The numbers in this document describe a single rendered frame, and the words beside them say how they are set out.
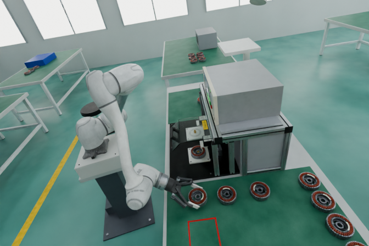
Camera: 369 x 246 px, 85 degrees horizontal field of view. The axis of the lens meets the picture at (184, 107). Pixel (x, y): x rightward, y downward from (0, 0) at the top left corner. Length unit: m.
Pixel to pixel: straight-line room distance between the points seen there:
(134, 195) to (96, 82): 0.58
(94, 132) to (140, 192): 0.71
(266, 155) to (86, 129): 1.23
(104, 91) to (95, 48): 5.32
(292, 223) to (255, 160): 0.37
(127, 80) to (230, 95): 0.57
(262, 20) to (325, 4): 1.69
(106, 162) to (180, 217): 0.68
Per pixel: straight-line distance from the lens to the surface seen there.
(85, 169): 1.69
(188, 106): 2.11
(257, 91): 1.19
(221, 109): 1.19
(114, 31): 6.11
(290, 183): 1.47
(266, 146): 1.33
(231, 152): 1.30
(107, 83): 1.11
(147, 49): 6.08
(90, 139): 1.64
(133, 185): 1.09
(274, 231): 1.29
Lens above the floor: 1.90
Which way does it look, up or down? 33 degrees down
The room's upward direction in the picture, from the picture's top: 10 degrees counter-clockwise
